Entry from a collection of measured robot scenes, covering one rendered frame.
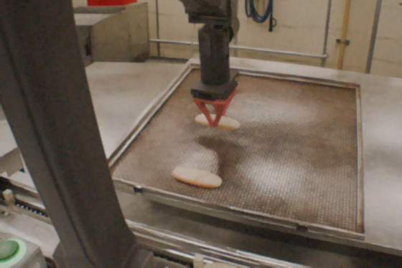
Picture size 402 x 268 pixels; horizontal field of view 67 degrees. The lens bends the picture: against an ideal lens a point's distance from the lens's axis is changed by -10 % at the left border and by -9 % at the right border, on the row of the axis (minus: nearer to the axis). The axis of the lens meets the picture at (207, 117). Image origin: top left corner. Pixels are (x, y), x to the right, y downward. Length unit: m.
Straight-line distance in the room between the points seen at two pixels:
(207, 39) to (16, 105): 0.42
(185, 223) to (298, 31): 3.60
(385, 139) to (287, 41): 3.42
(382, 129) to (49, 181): 0.71
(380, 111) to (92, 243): 0.74
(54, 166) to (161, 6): 4.38
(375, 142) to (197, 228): 0.42
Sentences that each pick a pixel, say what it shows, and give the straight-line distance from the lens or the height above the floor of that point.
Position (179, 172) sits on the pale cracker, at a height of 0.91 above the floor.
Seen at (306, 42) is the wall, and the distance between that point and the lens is 4.12.
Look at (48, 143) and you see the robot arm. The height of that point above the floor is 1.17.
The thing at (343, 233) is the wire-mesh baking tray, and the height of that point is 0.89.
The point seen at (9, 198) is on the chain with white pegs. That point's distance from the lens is 0.76.
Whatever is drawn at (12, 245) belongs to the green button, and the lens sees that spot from 0.57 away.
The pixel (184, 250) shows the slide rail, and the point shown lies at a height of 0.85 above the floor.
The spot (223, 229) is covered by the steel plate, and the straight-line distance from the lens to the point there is 0.65.
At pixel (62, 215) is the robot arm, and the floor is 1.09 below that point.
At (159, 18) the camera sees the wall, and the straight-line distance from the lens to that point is 4.62.
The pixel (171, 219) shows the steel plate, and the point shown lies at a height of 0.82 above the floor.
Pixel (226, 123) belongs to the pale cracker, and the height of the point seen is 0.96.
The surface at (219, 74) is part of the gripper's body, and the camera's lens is 0.62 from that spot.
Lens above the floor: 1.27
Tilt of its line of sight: 25 degrees down
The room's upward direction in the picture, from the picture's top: straight up
